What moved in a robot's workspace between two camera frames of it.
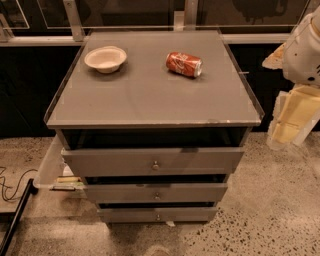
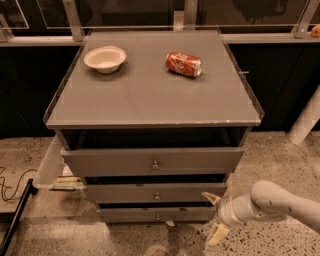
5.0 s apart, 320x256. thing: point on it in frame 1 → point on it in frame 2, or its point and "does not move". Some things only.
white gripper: [302, 55] → [226, 210]
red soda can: [184, 63] does not move
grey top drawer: [150, 162] does not move
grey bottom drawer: [117, 215] does not move
